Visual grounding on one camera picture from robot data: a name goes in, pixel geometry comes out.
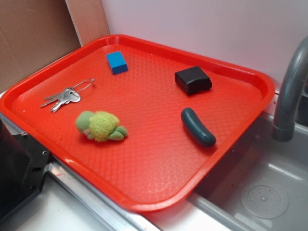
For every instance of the dark green plastic pickle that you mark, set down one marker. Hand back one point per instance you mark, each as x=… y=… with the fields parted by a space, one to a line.
x=196 y=129

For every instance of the red plastic tray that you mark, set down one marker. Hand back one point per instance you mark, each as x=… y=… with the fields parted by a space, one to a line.
x=158 y=164

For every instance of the black rectangular box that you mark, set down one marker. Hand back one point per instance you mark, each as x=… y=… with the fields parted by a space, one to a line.
x=193 y=80

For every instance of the green plush turtle toy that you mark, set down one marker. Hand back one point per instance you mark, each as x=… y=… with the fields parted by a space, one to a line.
x=100 y=126

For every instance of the blue rectangular block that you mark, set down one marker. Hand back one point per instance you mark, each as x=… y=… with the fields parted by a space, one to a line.
x=117 y=62

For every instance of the grey toy sink basin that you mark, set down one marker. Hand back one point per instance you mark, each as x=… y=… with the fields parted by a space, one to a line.
x=260 y=184

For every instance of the grey sink faucet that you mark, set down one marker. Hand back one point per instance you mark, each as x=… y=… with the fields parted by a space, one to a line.
x=292 y=104

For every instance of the brown cardboard panel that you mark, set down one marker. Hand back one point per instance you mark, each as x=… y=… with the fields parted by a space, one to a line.
x=35 y=33

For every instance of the silver keys on ring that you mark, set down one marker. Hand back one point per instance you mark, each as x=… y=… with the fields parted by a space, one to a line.
x=69 y=94

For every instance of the black bracket with screws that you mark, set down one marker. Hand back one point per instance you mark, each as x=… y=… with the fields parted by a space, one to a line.
x=23 y=165

